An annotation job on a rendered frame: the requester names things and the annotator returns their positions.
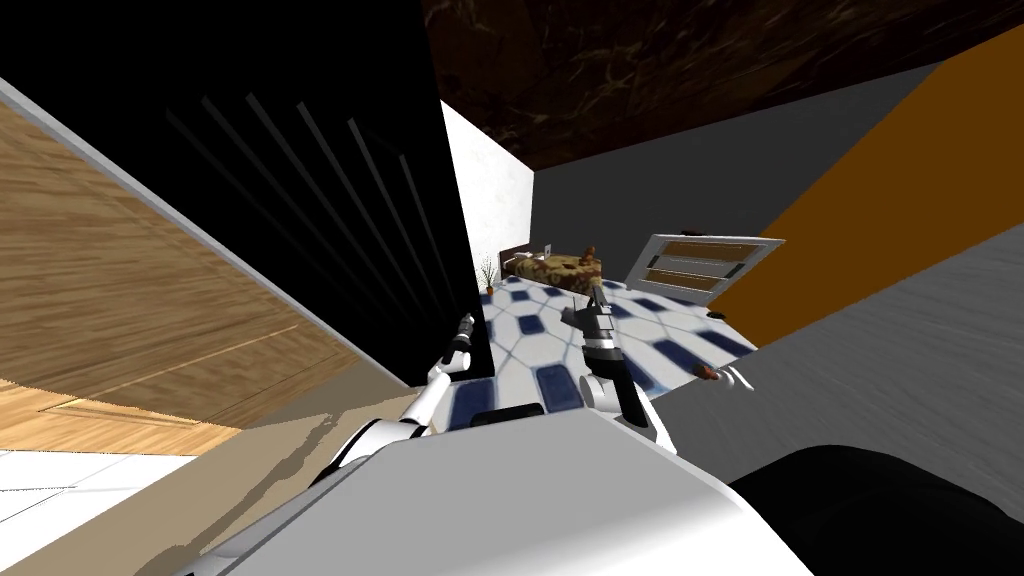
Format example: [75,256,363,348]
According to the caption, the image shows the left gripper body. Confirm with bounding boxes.
[448,312,480,357]

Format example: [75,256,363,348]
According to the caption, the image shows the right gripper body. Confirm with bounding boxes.
[559,286,619,347]

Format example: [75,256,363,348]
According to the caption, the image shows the bed with camouflage cover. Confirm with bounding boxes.
[499,243,606,299]

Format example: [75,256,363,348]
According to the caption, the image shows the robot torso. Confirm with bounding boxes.
[171,403,817,576]

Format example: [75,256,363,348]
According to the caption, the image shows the black slatted door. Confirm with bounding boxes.
[0,0,499,389]

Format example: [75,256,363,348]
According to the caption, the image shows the light wooden door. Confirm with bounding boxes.
[0,78,411,427]

